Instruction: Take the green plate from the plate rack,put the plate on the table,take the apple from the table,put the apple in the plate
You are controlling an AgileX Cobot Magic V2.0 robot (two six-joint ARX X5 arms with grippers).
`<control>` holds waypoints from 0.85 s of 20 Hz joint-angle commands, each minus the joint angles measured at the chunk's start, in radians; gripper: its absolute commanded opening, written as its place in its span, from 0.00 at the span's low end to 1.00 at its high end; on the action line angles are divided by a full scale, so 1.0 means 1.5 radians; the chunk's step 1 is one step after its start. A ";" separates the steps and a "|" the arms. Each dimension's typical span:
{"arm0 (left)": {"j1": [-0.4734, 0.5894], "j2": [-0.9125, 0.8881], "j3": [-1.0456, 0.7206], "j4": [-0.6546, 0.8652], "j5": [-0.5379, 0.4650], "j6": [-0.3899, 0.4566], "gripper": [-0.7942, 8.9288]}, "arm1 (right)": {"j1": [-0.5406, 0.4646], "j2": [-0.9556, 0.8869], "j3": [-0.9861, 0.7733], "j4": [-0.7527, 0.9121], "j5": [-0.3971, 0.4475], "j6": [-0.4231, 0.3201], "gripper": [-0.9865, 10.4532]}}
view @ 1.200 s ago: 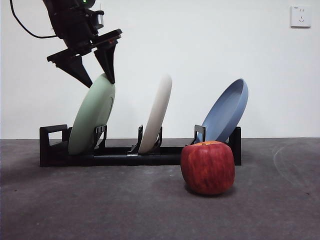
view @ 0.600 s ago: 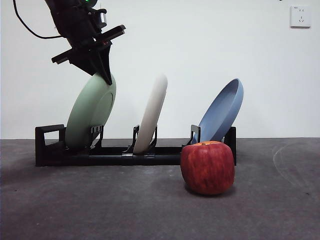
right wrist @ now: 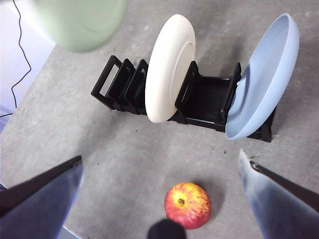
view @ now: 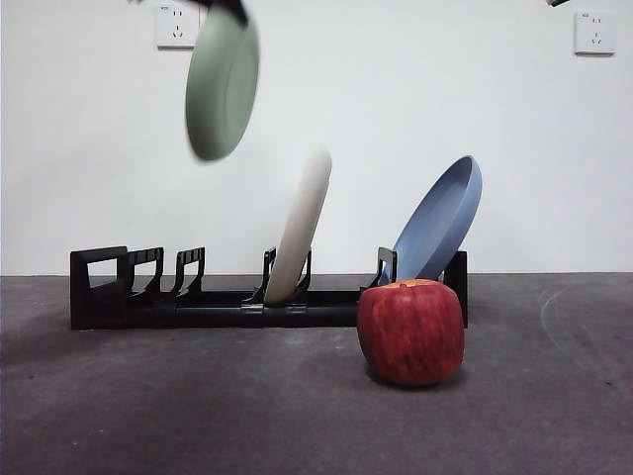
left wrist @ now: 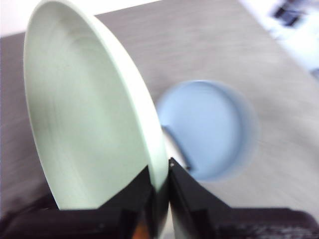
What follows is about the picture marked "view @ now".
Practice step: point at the white wall socket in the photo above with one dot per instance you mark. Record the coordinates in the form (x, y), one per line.
(173, 34)
(595, 33)

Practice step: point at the green plate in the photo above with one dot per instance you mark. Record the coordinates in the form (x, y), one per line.
(222, 89)

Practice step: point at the black plate rack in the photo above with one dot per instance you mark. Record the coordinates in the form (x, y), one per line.
(212, 315)

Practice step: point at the white plate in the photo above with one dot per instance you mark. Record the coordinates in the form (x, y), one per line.
(301, 222)

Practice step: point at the red apple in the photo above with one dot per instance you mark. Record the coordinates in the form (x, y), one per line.
(410, 336)

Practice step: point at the blue plate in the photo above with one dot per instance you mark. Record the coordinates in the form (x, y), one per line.
(437, 222)

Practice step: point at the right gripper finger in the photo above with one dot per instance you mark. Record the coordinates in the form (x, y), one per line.
(558, 2)

